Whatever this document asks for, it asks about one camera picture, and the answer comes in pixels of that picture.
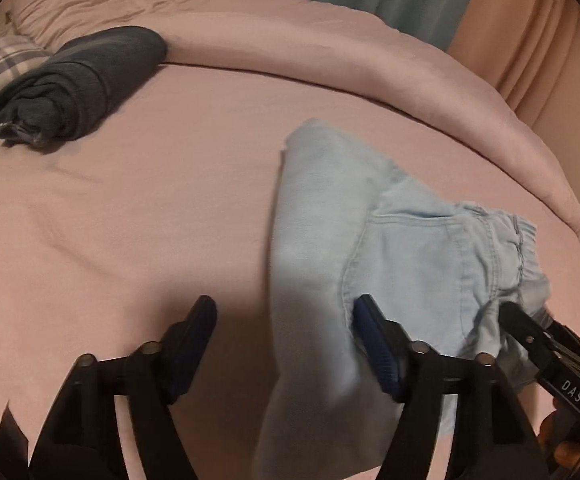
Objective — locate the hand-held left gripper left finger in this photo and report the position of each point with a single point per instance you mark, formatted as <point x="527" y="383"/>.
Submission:
<point x="194" y="340"/>

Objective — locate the person's right hand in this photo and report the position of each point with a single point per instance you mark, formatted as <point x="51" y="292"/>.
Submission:
<point x="562" y="447"/>

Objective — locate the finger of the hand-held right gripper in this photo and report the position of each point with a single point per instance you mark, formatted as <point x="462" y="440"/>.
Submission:
<point x="522" y="330"/>
<point x="572" y="342"/>

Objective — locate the pink bed sheet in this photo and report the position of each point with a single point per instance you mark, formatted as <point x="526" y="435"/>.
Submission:
<point x="144" y="200"/>

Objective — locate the light blue pants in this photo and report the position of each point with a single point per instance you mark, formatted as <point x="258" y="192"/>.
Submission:
<point x="320" y="220"/>

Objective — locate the pink duvet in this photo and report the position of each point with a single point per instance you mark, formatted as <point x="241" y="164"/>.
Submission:
<point x="320" y="45"/>

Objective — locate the pink curtain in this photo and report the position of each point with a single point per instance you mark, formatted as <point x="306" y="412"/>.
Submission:
<point x="530" y="35"/>

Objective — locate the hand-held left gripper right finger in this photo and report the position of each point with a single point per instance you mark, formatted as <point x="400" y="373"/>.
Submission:
<point x="375" y="347"/>

